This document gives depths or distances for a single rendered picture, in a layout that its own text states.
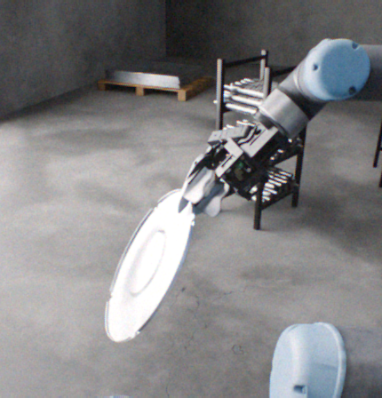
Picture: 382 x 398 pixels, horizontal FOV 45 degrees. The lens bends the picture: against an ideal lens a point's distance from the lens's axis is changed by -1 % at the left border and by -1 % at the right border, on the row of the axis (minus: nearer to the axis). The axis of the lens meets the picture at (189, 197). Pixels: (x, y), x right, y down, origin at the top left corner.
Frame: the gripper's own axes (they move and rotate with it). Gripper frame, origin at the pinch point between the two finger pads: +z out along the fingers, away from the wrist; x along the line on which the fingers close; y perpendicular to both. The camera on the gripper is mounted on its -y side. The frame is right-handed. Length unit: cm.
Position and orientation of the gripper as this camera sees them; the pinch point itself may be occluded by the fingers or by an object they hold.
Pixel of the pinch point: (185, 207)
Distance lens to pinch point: 79.0
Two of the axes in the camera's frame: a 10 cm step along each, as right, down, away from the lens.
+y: 2.5, 4.4, -8.6
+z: -6.8, 7.1, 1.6
